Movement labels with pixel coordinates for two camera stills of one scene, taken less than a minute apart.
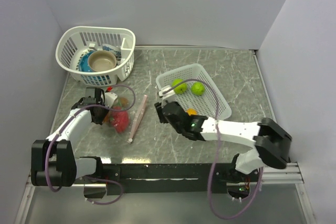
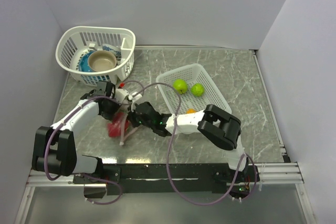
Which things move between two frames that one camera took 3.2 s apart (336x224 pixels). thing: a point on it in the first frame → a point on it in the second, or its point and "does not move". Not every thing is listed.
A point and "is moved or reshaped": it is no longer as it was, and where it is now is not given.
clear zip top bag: [124, 116] is moved or reshaped
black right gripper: [158, 106] → [132, 116]
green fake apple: [180, 89] does not move
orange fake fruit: [191, 111] does not move
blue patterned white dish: [116, 50] does not move
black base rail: [132, 179] does not move
